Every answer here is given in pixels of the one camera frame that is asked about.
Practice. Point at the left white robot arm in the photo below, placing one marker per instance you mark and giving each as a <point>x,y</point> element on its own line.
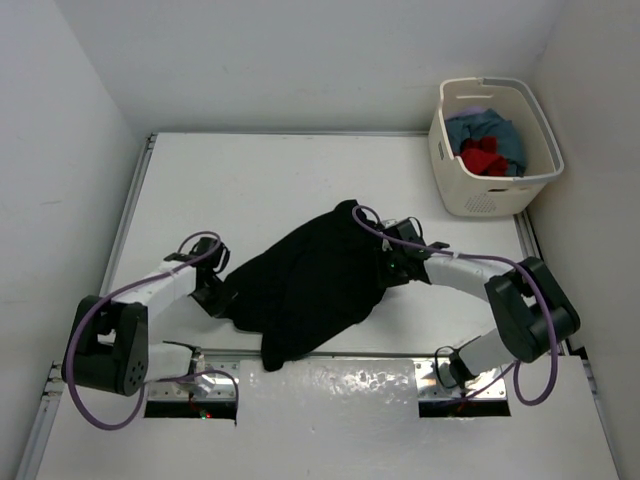
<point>109,348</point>

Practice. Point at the metal base plate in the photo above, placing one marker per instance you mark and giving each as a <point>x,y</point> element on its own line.
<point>211,384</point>
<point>435,385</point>

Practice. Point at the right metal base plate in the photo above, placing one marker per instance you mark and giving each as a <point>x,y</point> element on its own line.
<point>435,385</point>

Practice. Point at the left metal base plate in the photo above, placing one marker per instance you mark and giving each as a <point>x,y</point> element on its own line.
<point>211,384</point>

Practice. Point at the red shirt in basket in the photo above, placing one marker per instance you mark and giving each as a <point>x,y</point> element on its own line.
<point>480,157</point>

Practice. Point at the cream laundry basket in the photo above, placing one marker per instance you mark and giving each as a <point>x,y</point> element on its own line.
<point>468,195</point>

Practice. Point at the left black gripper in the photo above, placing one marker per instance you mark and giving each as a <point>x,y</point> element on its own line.
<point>219,307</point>

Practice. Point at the black t shirt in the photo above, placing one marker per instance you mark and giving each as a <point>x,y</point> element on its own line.
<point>310,286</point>

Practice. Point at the blue shirt in basket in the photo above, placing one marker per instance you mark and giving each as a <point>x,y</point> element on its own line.
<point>489,123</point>

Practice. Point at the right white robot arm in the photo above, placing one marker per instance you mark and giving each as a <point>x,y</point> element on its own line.
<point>531,312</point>

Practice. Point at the lilac cloth in basket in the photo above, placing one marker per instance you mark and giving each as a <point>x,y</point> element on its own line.
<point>473,110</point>

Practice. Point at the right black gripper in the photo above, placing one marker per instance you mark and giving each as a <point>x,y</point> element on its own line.
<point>385,278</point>

